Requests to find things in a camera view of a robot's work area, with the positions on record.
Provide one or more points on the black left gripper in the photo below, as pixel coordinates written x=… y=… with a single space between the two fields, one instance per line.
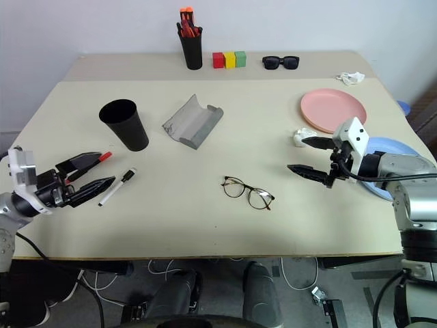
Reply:
x=48 y=191

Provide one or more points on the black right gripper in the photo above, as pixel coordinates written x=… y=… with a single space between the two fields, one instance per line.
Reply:
x=341 y=158

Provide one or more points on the blue plate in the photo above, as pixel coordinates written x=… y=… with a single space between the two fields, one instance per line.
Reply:
x=392 y=145

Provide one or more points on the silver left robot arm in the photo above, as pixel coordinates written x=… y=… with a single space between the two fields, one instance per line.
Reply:
x=7 y=205

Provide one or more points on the small crumpled white paper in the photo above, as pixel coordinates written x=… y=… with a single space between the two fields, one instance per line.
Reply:
x=302 y=136

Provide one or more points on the red marker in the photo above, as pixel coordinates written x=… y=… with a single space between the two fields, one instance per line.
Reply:
x=106 y=156

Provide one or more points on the white marker with black cap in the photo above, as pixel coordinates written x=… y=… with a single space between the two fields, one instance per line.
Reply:
x=116 y=188

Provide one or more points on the pink plate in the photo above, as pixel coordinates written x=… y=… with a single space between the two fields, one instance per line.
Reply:
x=331 y=107

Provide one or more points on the empty black cup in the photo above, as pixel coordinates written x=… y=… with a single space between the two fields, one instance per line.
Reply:
x=127 y=133

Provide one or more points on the thin-framed clear eyeglasses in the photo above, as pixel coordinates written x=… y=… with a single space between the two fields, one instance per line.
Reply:
x=233 y=187

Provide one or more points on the large crumpled white paper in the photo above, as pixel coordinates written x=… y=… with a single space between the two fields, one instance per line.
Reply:
x=350 y=77

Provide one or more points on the black sunglasses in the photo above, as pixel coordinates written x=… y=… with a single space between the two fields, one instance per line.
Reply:
x=273 y=63

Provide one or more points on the blue round container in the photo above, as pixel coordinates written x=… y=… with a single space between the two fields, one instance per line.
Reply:
x=404 y=107

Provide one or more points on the grey open glasses case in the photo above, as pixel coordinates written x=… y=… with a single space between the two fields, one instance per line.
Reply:
x=191 y=119

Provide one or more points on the green cube block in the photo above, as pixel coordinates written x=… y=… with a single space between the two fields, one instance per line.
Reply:
x=240 y=59

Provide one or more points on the yellow cube block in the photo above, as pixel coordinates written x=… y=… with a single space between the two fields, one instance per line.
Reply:
x=229 y=60

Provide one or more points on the red cube block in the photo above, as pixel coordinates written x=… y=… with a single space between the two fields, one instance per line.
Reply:
x=218 y=61

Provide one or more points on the table caster wheel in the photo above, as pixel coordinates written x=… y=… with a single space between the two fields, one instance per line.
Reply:
x=318 y=294

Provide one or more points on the dark grey rounded shape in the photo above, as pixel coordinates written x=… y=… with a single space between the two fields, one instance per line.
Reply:
x=174 y=294
x=261 y=294

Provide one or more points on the black pen holder cup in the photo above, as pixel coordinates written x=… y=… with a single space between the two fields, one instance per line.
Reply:
x=193 y=51

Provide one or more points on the red pen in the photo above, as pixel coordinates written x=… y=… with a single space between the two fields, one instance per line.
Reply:
x=188 y=31

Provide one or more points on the black round shape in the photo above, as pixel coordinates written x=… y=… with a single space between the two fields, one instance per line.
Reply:
x=194 y=323

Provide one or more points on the orange capped marker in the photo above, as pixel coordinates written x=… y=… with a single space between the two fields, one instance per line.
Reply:
x=184 y=12
x=190 y=11

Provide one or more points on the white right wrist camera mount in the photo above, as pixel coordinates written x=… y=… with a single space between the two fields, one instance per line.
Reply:
x=351 y=131

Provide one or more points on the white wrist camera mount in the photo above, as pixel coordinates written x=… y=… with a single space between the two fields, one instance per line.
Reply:
x=351 y=131
x=21 y=165

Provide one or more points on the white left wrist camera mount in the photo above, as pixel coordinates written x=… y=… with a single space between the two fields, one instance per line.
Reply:
x=21 y=165

